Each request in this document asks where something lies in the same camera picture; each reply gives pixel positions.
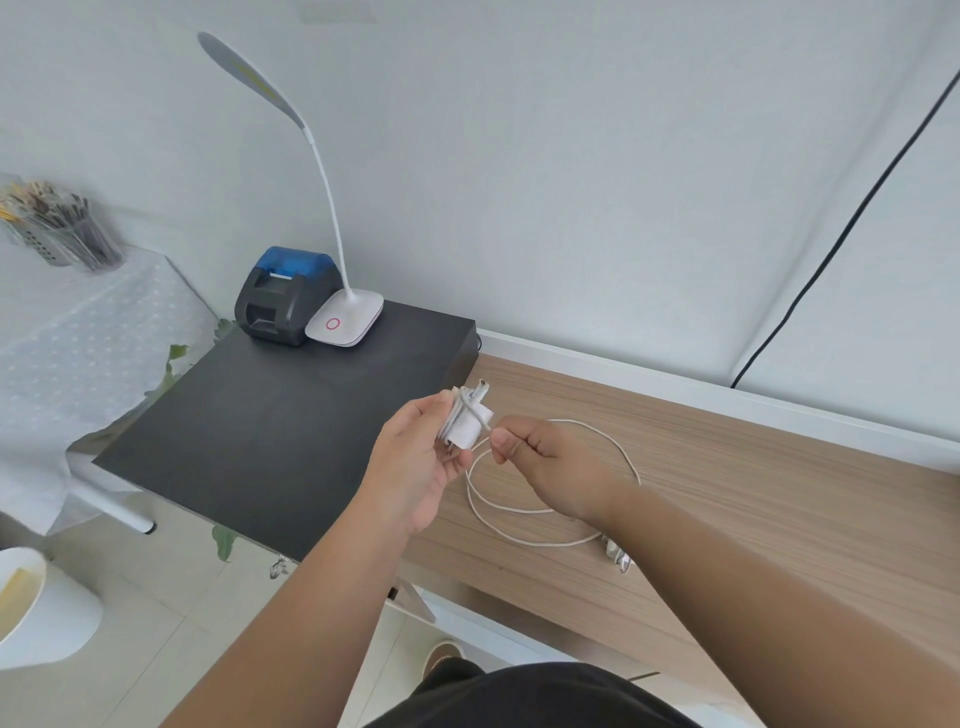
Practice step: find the person's left hand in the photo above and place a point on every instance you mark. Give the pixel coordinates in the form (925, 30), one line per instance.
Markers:
(405, 465)

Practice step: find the person's right hand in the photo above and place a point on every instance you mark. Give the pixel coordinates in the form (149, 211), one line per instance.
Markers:
(559, 469)

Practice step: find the person's left thumb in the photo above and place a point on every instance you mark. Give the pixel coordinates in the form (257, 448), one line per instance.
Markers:
(435, 406)

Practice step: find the person's right thumb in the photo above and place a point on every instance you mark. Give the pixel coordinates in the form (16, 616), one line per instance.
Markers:
(525, 430)

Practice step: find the white charger adapter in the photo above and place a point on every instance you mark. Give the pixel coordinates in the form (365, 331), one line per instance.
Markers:
(466, 427)

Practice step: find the person's right forearm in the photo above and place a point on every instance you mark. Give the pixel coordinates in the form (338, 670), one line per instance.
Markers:
(750, 615)

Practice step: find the person's left forearm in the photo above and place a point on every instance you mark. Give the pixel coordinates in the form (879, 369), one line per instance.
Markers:
(315, 615)

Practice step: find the white gooseneck desk lamp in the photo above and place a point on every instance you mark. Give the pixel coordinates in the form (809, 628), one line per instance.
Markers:
(345, 319)

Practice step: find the black blue receipt printer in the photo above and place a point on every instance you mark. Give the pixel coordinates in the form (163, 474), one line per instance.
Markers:
(277, 300)

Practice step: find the white desk leg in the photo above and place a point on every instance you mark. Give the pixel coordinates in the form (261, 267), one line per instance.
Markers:
(414, 598)

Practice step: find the small metal keys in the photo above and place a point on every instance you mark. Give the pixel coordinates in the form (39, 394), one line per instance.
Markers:
(279, 568)

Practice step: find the person's brown shoe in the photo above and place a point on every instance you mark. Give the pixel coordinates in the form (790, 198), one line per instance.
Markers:
(444, 656)

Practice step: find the green plant leaves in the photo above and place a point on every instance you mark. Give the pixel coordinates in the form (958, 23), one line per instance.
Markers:
(177, 361)

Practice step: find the person's black clothing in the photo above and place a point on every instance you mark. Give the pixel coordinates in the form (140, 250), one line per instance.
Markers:
(540, 697)

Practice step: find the white table leg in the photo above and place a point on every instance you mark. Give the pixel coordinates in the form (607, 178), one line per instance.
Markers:
(120, 510)

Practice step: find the white dotted tablecloth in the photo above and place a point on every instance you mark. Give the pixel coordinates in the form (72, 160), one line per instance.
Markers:
(82, 345)

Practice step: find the clear cutlery holder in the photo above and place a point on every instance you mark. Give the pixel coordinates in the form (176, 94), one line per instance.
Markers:
(67, 229)

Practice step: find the white waste bin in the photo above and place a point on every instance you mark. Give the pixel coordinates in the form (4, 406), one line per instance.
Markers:
(60, 615)

